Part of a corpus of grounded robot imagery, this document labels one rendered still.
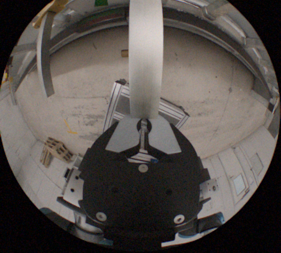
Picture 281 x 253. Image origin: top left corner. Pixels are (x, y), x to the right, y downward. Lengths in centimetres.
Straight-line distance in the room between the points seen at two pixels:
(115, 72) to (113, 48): 28
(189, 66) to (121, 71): 76
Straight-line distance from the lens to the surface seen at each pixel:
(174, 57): 100
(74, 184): 23
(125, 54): 89
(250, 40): 54
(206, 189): 49
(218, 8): 34
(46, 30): 30
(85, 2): 32
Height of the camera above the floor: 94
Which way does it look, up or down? 59 degrees down
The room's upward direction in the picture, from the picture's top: 174 degrees counter-clockwise
